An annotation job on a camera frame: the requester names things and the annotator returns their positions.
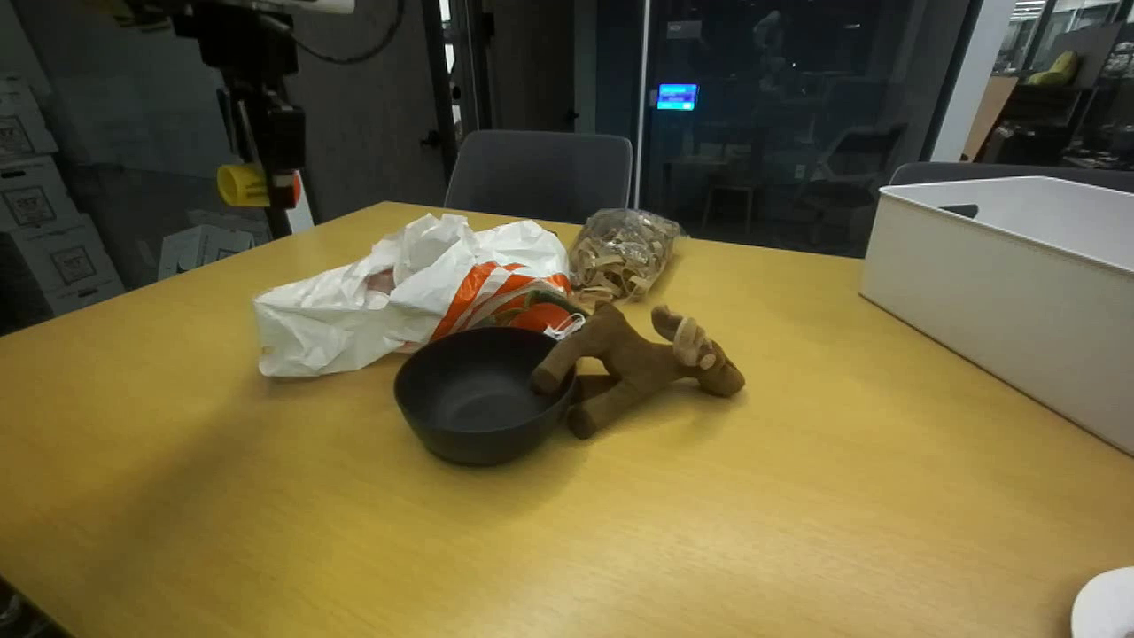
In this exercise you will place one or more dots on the black bowl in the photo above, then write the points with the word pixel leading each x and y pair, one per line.
pixel 469 399

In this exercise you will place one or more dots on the brown plush moose toy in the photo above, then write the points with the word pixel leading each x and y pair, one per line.
pixel 633 359

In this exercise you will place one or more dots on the clear bag of rubber bands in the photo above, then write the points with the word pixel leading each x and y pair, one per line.
pixel 620 252

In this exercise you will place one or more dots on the grey chair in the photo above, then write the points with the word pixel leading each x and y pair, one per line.
pixel 540 173

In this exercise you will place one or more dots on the white and orange plastic bag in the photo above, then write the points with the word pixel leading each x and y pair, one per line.
pixel 354 319

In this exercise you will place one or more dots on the yellow emergency stop button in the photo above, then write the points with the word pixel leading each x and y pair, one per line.
pixel 241 185

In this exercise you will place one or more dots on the white cardboard box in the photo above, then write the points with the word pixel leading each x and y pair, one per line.
pixel 199 248

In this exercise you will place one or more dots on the white plastic bin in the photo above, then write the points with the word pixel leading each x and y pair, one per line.
pixel 992 292

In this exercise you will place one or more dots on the stack of cardboard boxes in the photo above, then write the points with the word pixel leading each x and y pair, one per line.
pixel 53 239

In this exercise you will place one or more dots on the yellow-green chair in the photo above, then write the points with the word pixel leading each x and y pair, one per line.
pixel 1057 71

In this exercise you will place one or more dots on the white round object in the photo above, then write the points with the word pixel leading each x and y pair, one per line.
pixel 1107 607

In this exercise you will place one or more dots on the lit blue wall screen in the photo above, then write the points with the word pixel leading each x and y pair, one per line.
pixel 677 97

